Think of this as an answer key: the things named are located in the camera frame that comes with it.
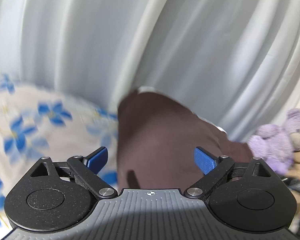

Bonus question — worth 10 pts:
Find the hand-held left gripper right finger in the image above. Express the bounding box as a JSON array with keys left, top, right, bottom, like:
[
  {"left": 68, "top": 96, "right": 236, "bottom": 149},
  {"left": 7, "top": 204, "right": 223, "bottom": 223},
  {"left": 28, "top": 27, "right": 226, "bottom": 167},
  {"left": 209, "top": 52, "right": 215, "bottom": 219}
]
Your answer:
[{"left": 186, "top": 147, "right": 272, "bottom": 198}]

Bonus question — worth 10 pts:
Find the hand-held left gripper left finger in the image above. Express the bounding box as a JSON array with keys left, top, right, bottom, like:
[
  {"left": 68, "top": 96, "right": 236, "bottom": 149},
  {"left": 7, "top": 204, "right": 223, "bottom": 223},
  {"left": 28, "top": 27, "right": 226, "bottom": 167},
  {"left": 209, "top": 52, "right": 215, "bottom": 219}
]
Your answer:
[{"left": 30, "top": 146, "right": 118, "bottom": 200}]

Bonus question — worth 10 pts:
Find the dark brown garment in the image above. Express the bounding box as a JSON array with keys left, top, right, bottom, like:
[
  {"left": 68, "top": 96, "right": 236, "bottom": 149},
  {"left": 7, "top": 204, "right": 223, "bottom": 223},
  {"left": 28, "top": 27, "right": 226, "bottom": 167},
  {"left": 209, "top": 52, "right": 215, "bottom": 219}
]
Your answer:
[{"left": 117, "top": 86, "right": 256, "bottom": 193}]

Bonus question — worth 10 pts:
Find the blue floral bed sheet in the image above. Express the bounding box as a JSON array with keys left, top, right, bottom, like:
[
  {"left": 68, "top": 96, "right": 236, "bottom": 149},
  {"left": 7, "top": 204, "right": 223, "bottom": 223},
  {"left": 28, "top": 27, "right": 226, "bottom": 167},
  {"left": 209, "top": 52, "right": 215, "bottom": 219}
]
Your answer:
[{"left": 0, "top": 71, "right": 120, "bottom": 240}]

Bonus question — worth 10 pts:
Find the purple plush teddy bear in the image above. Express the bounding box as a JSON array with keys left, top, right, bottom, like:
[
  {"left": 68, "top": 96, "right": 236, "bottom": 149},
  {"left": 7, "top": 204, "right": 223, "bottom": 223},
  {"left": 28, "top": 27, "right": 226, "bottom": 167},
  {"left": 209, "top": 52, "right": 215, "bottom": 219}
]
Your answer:
[{"left": 247, "top": 108, "right": 300, "bottom": 176}]

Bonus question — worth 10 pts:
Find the white curtain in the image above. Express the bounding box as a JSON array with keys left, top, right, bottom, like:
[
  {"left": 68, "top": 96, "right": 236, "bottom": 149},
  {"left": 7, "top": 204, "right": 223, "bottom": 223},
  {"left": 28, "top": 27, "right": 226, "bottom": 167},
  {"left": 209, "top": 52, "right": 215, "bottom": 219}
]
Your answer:
[{"left": 0, "top": 0, "right": 300, "bottom": 144}]

